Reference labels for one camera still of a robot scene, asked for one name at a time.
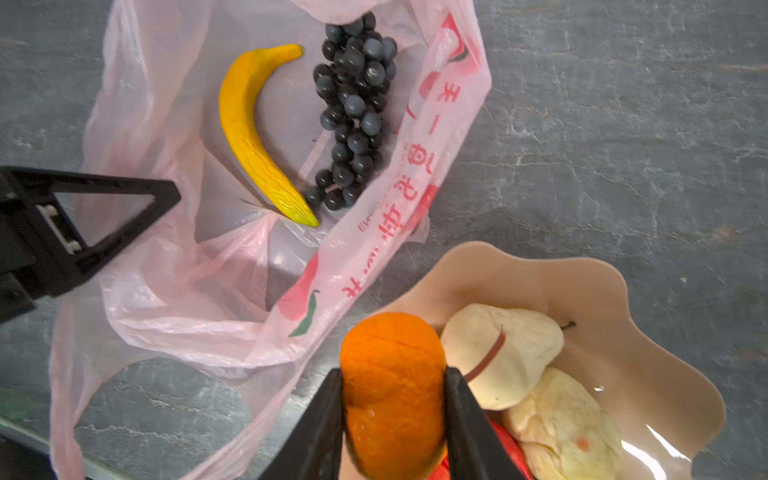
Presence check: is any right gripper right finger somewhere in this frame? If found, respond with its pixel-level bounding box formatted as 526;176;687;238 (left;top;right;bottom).
444;367;510;480

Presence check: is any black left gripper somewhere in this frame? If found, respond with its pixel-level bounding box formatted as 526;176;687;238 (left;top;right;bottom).
1;166;181;323

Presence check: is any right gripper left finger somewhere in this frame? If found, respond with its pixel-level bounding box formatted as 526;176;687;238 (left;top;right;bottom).
259;368;344;480

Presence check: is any red fake strawberry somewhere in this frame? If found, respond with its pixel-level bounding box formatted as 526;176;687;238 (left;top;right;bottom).
427;419;535;480

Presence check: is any pale yellow fake fruit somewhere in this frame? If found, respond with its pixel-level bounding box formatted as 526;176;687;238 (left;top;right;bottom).
502;367;622;479

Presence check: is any beige fake potato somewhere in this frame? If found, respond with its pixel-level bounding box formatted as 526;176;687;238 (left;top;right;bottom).
441;303;564;411

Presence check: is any orange fake fruit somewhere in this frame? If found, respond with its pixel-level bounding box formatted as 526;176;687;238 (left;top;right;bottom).
340;312;447;479

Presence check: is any pink plastic bag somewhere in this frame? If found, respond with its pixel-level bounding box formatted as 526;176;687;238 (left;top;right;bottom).
49;1;491;479

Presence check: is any pink scalloped bowl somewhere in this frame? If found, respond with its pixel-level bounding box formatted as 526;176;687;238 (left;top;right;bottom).
338;241;728;480

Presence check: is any yellow fake banana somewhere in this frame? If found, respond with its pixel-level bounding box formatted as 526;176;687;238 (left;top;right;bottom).
218;44;319;227

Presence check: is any dark fake grape bunch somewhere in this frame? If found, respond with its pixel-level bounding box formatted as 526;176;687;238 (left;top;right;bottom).
304;11;398;211

